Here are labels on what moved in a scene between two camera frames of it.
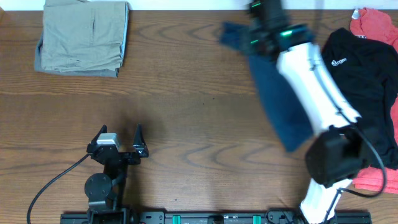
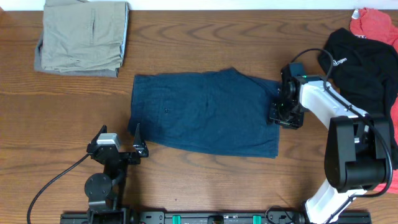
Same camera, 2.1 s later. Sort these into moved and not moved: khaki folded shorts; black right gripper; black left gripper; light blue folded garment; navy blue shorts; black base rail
Moved: black right gripper; navy blue shorts
Not moved: light blue folded garment; khaki folded shorts; black left gripper; black base rail
